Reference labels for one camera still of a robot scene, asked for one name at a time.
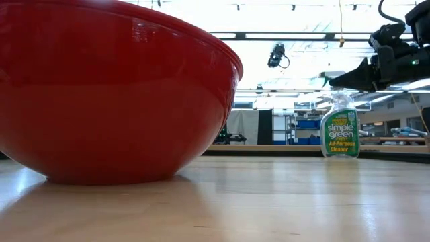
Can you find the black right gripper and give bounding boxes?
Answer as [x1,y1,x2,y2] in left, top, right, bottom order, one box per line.
[328,22,430,92]

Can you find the large red plastic bowl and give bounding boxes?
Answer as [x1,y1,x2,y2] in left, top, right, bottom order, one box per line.
[0,0,244,186]

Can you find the metal shelf rack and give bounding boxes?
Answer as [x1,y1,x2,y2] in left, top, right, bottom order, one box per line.
[273,113,323,146]

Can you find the Simple Green spray bottle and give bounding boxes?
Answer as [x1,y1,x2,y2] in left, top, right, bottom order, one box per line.
[319,87,361,159]

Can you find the blue storage bin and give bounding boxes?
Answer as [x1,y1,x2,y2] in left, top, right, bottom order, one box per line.
[297,119,321,130]
[273,136,322,146]

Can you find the long wooden background table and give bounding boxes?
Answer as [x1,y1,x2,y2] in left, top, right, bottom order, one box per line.
[207,143,430,156]

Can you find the black curtain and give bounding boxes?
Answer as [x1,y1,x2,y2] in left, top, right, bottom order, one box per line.
[257,108,274,146]

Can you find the white curtain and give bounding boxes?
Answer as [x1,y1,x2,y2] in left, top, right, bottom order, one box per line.
[226,109,260,145]

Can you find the black background robot device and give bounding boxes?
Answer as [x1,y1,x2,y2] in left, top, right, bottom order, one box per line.
[213,124,247,145]

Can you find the yellow hanging cable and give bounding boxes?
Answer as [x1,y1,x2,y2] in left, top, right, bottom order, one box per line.
[338,0,346,48]

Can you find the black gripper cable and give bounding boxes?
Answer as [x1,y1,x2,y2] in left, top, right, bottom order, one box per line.
[377,0,406,26]

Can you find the thin black frame bar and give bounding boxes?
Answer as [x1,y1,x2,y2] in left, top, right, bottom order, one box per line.
[235,88,430,94]

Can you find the thick black overhead frame bar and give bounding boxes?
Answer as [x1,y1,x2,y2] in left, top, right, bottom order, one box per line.
[210,31,413,42]

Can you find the black overhead camera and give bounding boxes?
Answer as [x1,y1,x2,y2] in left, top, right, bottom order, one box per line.
[267,43,290,69]

